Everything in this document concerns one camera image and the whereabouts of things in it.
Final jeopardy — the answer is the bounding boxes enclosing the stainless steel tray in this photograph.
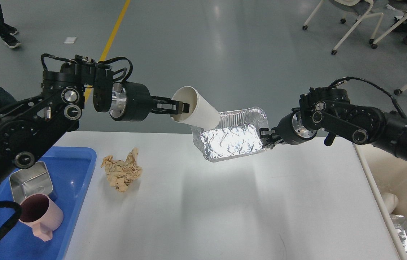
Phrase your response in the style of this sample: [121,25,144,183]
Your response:
[9,161,58,203]

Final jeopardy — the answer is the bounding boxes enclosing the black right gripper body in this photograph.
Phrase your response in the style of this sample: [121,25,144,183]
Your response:
[275,111,317,145]

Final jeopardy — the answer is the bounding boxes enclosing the beige plastic bin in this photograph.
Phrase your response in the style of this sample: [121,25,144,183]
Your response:
[354,144,407,260]

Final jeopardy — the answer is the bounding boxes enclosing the white paper cup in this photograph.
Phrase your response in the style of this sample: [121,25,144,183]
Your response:
[172,86,220,131]

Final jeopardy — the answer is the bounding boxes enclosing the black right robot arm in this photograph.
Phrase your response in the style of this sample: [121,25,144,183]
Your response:
[258,76,407,162]

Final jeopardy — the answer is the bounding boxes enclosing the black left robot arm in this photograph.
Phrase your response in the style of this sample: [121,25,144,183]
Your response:
[0,54,191,240]

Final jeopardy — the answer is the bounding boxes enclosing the pink mug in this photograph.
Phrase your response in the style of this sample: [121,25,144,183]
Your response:
[19,194,64,242]

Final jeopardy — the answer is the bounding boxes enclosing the crumpled brown paper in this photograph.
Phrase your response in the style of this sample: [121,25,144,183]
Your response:
[101,147,143,193]

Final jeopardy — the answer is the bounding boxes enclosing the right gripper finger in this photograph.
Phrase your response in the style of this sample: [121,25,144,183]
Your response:
[259,128,284,150]

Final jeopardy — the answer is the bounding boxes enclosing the aluminium foil tray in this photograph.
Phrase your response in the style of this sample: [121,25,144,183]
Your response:
[191,107,268,163]

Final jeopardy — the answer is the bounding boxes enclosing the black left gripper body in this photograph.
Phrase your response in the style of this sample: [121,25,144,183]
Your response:
[109,81,153,122]

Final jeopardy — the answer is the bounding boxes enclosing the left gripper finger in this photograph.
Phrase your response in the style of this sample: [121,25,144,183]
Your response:
[151,96,190,115]

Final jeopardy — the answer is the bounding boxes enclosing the blue plastic tray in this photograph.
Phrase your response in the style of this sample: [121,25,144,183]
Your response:
[0,147,97,260]

